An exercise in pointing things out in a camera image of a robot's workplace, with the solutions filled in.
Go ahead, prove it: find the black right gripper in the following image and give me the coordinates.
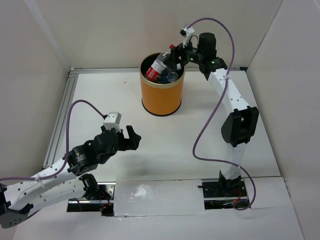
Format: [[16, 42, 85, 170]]
[[163, 35, 204, 71]]

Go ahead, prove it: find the clear bottle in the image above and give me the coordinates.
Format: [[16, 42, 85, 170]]
[[164, 70, 180, 83]]

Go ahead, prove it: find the red label water bottle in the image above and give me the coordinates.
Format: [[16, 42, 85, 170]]
[[144, 51, 173, 83]]

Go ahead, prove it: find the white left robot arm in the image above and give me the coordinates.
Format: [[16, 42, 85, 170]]
[[0, 125, 142, 229]]

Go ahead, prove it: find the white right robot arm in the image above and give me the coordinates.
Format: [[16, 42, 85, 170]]
[[165, 30, 259, 196]]

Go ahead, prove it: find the orange cylindrical bin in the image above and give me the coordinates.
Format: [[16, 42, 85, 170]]
[[139, 52, 185, 117]]

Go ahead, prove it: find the shiny white tape sheet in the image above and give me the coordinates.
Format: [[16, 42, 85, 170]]
[[113, 179, 205, 217]]

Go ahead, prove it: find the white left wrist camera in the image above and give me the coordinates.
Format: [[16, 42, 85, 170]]
[[102, 111, 122, 132]]

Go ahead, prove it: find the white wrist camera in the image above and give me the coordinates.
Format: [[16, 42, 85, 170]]
[[180, 25, 195, 48], [102, 111, 122, 132]]

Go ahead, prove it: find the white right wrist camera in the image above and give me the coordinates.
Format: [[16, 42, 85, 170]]
[[180, 25, 195, 48]]

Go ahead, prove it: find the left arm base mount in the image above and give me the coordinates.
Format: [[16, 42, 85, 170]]
[[66, 182, 116, 217]]

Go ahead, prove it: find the aluminium frame rail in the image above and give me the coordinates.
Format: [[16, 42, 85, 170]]
[[41, 66, 248, 169]]

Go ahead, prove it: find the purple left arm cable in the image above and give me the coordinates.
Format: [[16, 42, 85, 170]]
[[0, 99, 109, 183]]

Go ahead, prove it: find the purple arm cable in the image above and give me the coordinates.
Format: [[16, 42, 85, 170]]
[[186, 17, 258, 212], [0, 99, 109, 183]]

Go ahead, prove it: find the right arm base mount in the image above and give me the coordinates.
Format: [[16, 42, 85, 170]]
[[197, 179, 250, 210]]

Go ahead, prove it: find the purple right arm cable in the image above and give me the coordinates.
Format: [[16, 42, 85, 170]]
[[186, 17, 258, 212]]

